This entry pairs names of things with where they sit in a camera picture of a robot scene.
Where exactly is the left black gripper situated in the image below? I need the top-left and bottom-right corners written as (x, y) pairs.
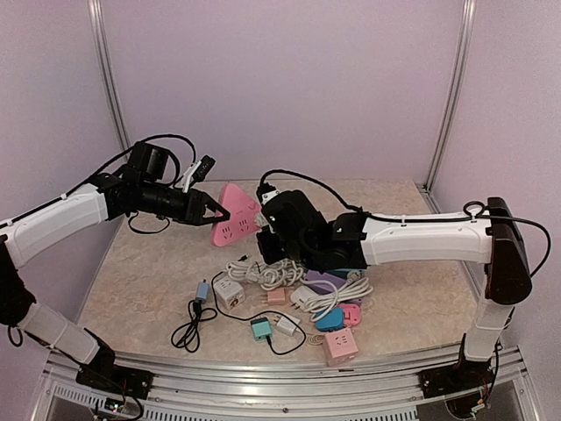
top-left (139, 180), bottom-right (229, 225)

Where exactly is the white power cord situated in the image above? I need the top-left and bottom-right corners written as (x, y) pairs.
top-left (288, 269), bottom-right (373, 313)
top-left (224, 258), bottom-right (306, 291)

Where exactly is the pink triangular socket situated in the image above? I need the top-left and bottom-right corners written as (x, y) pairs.
top-left (210, 183), bottom-right (261, 247)

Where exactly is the pink charger plug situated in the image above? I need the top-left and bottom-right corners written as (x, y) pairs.
top-left (261, 288), bottom-right (287, 306)

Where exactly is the white cube socket adapter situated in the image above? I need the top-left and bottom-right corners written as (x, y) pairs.
top-left (213, 275), bottom-right (245, 310)

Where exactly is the white usb charger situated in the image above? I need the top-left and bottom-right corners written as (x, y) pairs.
top-left (275, 316), bottom-right (301, 337)

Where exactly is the teal usb charger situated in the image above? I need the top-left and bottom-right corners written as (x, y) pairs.
top-left (250, 318), bottom-right (273, 341)

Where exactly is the black usb cable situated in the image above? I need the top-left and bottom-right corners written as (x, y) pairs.
top-left (209, 254), bottom-right (308, 357)
top-left (170, 297), bottom-right (219, 352)

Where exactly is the light blue charger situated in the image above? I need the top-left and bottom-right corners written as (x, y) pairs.
top-left (195, 280), bottom-right (209, 303)

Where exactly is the blue plug adapter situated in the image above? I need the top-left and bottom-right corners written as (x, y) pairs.
top-left (315, 307), bottom-right (344, 332)

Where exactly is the pink socket adapter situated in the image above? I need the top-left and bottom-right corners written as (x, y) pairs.
top-left (338, 303), bottom-right (361, 327)

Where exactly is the pink cube socket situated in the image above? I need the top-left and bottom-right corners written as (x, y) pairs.
top-left (323, 327), bottom-right (359, 367)

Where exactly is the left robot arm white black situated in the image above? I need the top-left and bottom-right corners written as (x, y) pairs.
top-left (1, 135), bottom-right (230, 390)

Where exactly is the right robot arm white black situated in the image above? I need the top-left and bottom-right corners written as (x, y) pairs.
top-left (256, 177), bottom-right (545, 389)

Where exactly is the purple power strip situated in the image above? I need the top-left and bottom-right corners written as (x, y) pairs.
top-left (300, 270), bottom-right (372, 306)

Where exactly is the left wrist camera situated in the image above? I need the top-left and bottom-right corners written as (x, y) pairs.
top-left (181, 155), bottom-right (216, 193)

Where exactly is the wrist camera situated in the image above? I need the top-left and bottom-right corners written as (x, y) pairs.
top-left (256, 182), bottom-right (280, 206)
top-left (181, 155), bottom-right (216, 193)

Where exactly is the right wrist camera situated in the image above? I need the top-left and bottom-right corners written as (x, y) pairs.
top-left (256, 182), bottom-right (280, 206)

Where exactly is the front aluminium rail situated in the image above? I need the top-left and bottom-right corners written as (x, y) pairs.
top-left (31, 346), bottom-right (543, 420)

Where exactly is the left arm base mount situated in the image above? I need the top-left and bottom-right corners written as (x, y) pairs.
top-left (75, 329), bottom-right (154, 399)

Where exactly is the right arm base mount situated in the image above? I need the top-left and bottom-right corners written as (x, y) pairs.
top-left (418, 334), bottom-right (495, 399)

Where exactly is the left aluminium frame post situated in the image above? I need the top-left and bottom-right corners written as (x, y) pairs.
top-left (87, 0), bottom-right (132, 151)

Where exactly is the aluminium frame post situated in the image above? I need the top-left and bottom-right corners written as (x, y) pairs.
top-left (423, 0), bottom-right (477, 195)
top-left (87, 0), bottom-right (132, 151)

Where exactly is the right aluminium frame post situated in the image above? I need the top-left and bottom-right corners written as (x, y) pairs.
top-left (423, 0), bottom-right (477, 195)

